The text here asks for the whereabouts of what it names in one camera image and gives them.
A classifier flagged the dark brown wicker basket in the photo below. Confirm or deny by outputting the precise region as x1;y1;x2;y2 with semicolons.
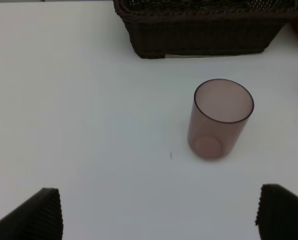
113;0;298;59

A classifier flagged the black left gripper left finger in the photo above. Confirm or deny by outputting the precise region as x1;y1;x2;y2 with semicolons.
0;188;64;240

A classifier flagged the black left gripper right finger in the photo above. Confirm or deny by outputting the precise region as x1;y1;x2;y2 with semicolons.
255;184;298;240

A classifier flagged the translucent purple plastic cup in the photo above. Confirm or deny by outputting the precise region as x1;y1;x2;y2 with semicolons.
187;78;254;160

